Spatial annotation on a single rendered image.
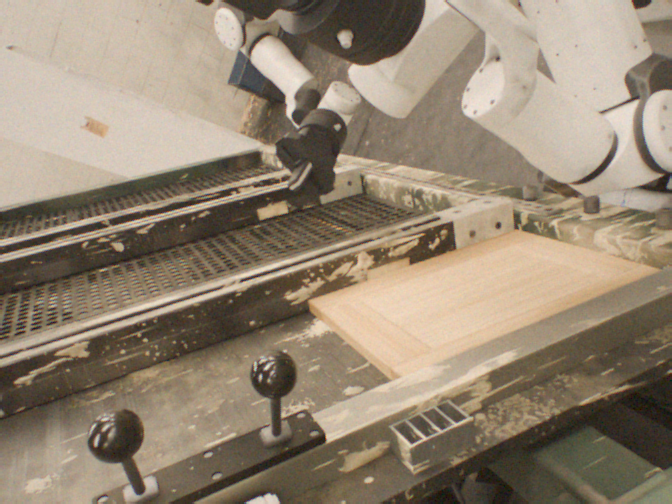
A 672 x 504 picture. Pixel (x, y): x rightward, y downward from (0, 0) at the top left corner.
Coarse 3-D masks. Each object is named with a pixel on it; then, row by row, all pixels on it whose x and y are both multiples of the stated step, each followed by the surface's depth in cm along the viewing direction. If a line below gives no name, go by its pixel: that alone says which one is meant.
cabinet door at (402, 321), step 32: (448, 256) 97; (480, 256) 94; (512, 256) 93; (544, 256) 90; (576, 256) 88; (608, 256) 86; (352, 288) 91; (384, 288) 89; (416, 288) 87; (448, 288) 85; (480, 288) 84; (512, 288) 82; (544, 288) 80; (576, 288) 79; (608, 288) 76; (352, 320) 80; (384, 320) 79; (416, 320) 78; (448, 320) 76; (480, 320) 75; (512, 320) 73; (384, 352) 70; (416, 352) 69; (448, 352) 68
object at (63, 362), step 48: (384, 240) 94; (432, 240) 97; (480, 240) 101; (240, 288) 85; (288, 288) 88; (336, 288) 91; (48, 336) 80; (96, 336) 78; (144, 336) 80; (192, 336) 83; (0, 384) 74; (48, 384) 76; (96, 384) 79
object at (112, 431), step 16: (112, 416) 41; (128, 416) 41; (96, 432) 40; (112, 432) 40; (128, 432) 40; (96, 448) 40; (112, 448) 40; (128, 448) 40; (112, 464) 41; (128, 464) 44; (144, 480) 49; (128, 496) 48; (144, 496) 48
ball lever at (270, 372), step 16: (272, 352) 45; (256, 368) 44; (272, 368) 44; (288, 368) 44; (256, 384) 44; (272, 384) 44; (288, 384) 44; (272, 400) 48; (272, 416) 50; (272, 432) 52; (288, 432) 53
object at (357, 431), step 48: (624, 288) 71; (528, 336) 64; (576, 336) 63; (624, 336) 67; (384, 384) 60; (432, 384) 59; (480, 384) 59; (528, 384) 62; (336, 432) 54; (384, 432) 55; (288, 480) 52
